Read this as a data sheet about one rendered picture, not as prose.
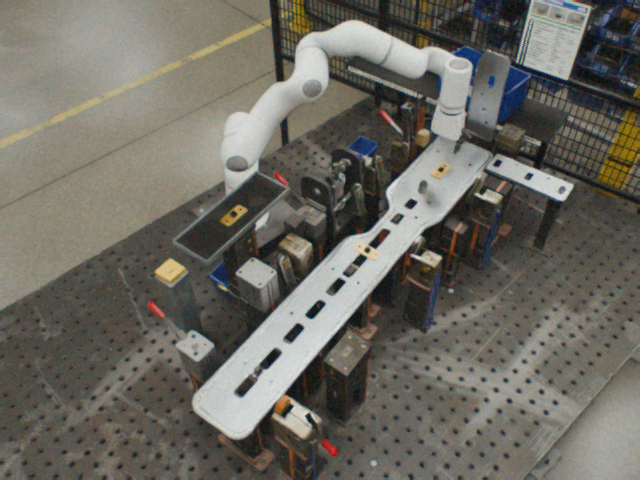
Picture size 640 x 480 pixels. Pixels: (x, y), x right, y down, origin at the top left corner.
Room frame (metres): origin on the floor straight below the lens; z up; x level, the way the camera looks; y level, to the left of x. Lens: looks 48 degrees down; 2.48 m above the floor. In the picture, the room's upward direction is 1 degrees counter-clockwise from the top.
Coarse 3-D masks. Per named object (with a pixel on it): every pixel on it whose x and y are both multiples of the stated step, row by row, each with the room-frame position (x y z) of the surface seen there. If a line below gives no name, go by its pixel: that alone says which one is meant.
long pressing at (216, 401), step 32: (416, 160) 1.68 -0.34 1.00; (448, 160) 1.68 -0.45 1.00; (480, 160) 1.67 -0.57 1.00; (416, 192) 1.52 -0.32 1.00; (448, 192) 1.51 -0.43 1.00; (384, 224) 1.37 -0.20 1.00; (416, 224) 1.37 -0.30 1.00; (352, 256) 1.24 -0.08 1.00; (384, 256) 1.23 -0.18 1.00; (320, 288) 1.11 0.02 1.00; (352, 288) 1.11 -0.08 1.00; (288, 320) 1.00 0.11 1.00; (320, 320) 1.00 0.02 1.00; (256, 352) 0.90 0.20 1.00; (288, 352) 0.89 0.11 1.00; (224, 384) 0.80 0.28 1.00; (256, 384) 0.80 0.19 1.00; (288, 384) 0.80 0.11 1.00; (224, 416) 0.71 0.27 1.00; (256, 416) 0.71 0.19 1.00
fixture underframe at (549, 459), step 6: (636, 354) 1.44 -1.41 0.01; (636, 360) 1.41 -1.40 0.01; (552, 450) 1.00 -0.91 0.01; (558, 450) 1.00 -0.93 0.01; (546, 456) 0.98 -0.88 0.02; (552, 456) 0.98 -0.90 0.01; (558, 456) 0.98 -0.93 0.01; (540, 462) 0.95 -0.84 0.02; (546, 462) 0.95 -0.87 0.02; (552, 462) 0.95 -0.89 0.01; (534, 468) 0.93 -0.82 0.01; (540, 468) 0.93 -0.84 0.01; (546, 468) 0.93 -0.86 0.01; (534, 474) 0.91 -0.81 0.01; (540, 474) 0.91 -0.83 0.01
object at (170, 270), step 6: (168, 264) 1.09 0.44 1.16; (174, 264) 1.09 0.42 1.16; (156, 270) 1.07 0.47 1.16; (162, 270) 1.07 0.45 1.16; (168, 270) 1.07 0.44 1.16; (174, 270) 1.07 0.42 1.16; (180, 270) 1.07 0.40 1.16; (162, 276) 1.05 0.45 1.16; (168, 276) 1.05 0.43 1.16; (174, 276) 1.05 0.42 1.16
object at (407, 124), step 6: (408, 102) 1.74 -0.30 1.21; (402, 108) 1.71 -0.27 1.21; (408, 108) 1.72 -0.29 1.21; (414, 108) 1.70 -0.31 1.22; (402, 114) 1.71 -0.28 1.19; (408, 114) 1.72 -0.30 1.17; (414, 114) 1.69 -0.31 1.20; (402, 120) 1.71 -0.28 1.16; (408, 120) 1.72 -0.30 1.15; (402, 126) 1.71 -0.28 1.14; (408, 126) 1.70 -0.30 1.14; (408, 132) 1.70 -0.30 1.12; (408, 138) 1.70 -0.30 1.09
